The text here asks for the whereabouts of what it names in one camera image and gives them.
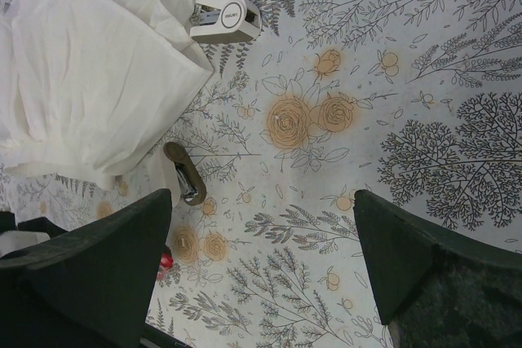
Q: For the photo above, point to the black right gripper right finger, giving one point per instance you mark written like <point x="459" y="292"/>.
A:
<point x="434" y="287"/>

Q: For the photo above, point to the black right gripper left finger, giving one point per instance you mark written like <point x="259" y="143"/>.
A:
<point x="89" y="287"/>

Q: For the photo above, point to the floral table mat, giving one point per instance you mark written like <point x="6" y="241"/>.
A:
<point x="418" y="101"/>

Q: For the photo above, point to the red white staples box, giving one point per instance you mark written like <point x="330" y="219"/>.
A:
<point x="166" y="265"/>

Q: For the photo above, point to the brown small stapler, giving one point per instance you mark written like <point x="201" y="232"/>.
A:
<point x="192" y="187"/>

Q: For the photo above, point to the white folded cloth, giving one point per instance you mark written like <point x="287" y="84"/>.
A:
<point x="89" y="86"/>

